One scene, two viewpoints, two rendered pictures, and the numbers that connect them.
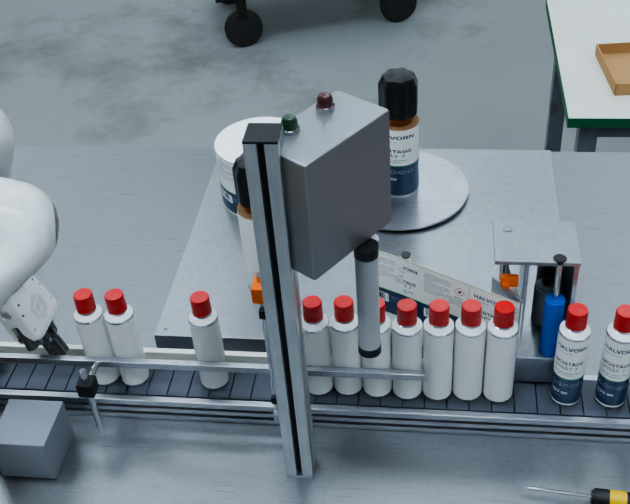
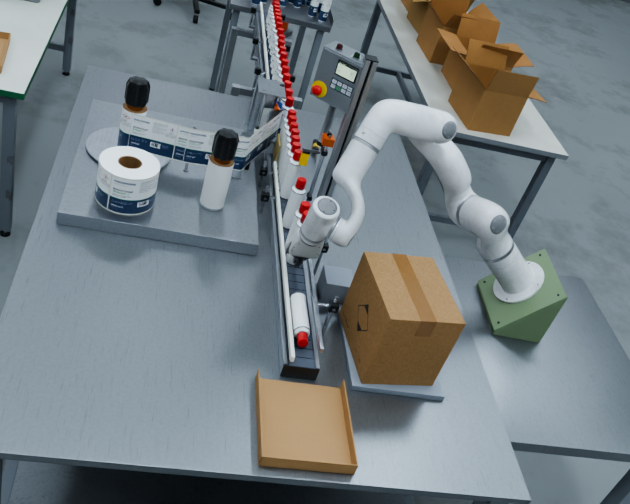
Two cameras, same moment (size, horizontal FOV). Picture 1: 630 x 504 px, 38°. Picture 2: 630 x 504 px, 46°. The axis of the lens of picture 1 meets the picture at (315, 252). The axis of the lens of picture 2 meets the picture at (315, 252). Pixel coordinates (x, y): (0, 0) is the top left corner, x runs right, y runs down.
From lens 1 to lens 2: 3.08 m
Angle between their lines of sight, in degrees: 86
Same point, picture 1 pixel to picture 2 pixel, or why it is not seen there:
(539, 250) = (277, 87)
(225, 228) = (161, 215)
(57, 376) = (295, 279)
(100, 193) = (87, 286)
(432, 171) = (113, 135)
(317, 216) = not seen: hidden behind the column
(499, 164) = (105, 116)
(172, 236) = (147, 250)
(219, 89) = not seen: outside the picture
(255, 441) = not seen: hidden behind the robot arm
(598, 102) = (7, 80)
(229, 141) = (129, 173)
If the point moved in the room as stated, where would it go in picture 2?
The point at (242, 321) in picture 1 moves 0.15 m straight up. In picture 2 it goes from (245, 214) to (254, 180)
